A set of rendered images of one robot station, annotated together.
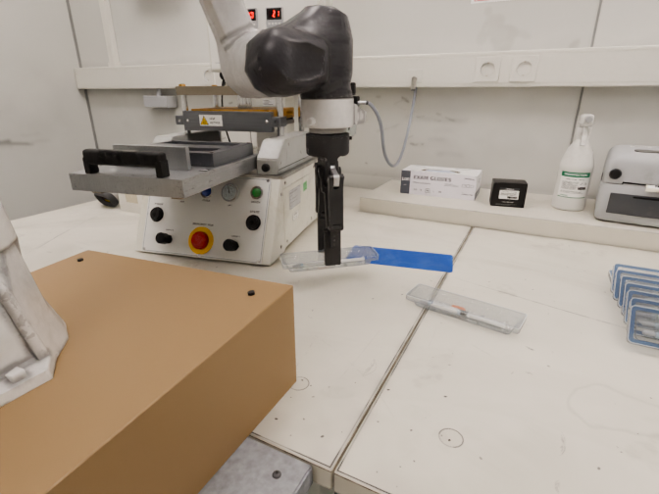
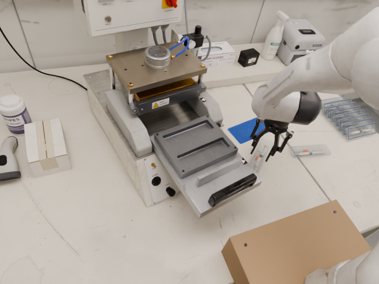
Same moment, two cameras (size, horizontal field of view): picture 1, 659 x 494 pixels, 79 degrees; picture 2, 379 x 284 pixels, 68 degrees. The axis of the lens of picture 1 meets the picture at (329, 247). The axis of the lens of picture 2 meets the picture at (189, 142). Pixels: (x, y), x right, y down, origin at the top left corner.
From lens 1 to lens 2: 1.07 m
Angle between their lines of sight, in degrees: 52
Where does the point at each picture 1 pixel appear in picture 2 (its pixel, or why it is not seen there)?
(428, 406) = (344, 199)
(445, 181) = (220, 58)
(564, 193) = (270, 53)
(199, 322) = (345, 234)
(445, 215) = (231, 81)
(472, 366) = (333, 175)
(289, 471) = not seen: hidden behind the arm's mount
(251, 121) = (188, 94)
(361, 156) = not seen: hidden behind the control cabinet
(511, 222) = (259, 78)
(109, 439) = not seen: outside the picture
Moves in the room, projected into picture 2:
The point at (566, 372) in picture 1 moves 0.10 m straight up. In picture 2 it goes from (347, 162) to (361, 147)
